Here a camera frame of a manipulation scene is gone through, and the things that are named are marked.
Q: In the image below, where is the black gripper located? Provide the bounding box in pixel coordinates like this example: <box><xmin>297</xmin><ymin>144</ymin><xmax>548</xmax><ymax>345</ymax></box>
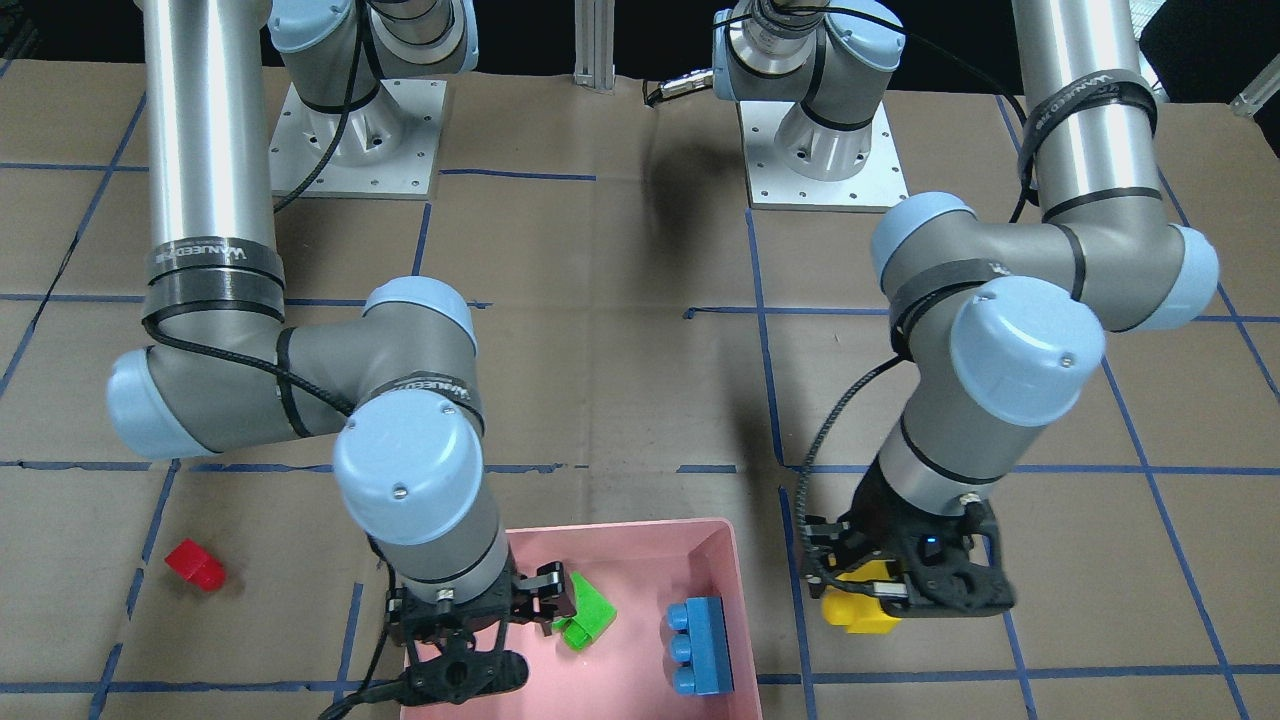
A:
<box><xmin>805</xmin><ymin>470</ymin><xmax>1016</xmax><ymax>616</ymax></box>
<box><xmin>385</xmin><ymin>562</ymin><xmax>575</xmax><ymax>707</ymax></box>

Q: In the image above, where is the yellow toy block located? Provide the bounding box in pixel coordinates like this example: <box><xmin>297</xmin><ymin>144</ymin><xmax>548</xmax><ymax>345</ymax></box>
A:
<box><xmin>820</xmin><ymin>559</ymin><xmax>901</xmax><ymax>634</ymax></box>

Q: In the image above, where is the green toy block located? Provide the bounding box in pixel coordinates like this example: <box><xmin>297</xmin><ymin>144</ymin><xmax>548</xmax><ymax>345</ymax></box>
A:
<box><xmin>552</xmin><ymin>571</ymin><xmax>617</xmax><ymax>652</ymax></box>

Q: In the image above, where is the blue toy block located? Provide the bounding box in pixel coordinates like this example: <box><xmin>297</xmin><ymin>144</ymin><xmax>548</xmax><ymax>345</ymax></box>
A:
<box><xmin>666</xmin><ymin>596</ymin><xmax>733</xmax><ymax>696</ymax></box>

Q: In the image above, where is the red toy block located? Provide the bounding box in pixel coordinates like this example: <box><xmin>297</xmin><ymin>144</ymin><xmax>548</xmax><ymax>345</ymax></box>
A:
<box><xmin>164</xmin><ymin>538</ymin><xmax>227</xmax><ymax>592</ymax></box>

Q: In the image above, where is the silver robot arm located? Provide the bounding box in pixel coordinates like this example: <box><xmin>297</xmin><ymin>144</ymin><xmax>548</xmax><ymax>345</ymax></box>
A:
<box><xmin>424</xmin><ymin>101</ymin><xmax>1187</xmax><ymax>532</ymax></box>
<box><xmin>276</xmin><ymin>64</ymin><xmax>890</xmax><ymax>598</ymax></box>

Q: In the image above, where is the pink plastic box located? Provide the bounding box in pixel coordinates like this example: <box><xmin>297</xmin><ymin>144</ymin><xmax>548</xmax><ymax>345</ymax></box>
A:
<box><xmin>401</xmin><ymin>518</ymin><xmax>762</xmax><ymax>719</ymax></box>

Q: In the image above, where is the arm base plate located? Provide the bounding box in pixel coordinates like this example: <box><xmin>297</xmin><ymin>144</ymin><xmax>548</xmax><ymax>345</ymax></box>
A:
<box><xmin>268</xmin><ymin>79</ymin><xmax>447</xmax><ymax>200</ymax></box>
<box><xmin>737</xmin><ymin>101</ymin><xmax>909</xmax><ymax>213</ymax></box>

